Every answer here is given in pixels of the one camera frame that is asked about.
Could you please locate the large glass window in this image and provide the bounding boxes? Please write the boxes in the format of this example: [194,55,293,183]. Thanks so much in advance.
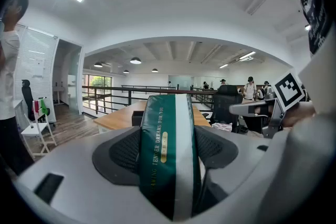
[82,73,113,113]

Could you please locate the green and white box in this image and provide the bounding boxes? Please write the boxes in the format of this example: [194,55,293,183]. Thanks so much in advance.
[138,93,202,221]

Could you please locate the black printed shirt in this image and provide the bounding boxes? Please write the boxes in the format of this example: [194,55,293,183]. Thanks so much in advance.
[272,0,333,58]

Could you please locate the green cloth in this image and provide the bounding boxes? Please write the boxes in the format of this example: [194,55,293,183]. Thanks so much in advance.
[39,98,50,115]

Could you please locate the person's right forearm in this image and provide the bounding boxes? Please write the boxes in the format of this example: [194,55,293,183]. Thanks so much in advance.
[283,102,317,128]

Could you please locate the white slatted blinds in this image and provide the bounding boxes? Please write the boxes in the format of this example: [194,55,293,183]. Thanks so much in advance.
[14,25,58,124]

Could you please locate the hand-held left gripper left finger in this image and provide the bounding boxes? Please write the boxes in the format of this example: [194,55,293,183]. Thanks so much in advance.
[15,125,169,224]

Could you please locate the dark metal railing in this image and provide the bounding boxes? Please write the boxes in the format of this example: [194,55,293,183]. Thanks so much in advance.
[121,84,177,90]
[81,85,218,115]

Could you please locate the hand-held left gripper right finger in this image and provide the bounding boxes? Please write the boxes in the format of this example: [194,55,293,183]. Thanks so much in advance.
[193,125,272,217]

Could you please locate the pink checked cloth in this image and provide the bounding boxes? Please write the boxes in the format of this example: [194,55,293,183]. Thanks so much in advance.
[212,122,234,134]

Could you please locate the black mesh office chair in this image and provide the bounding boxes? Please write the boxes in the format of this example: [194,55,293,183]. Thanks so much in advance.
[209,85,244,132]

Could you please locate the black box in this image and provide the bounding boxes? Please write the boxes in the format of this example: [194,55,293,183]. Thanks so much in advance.
[131,110,144,127]

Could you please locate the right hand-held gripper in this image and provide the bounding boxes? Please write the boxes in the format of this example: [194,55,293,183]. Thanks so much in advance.
[229,72,307,140]

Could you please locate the white paper notice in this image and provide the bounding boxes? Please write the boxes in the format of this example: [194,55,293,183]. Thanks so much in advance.
[33,57,45,78]

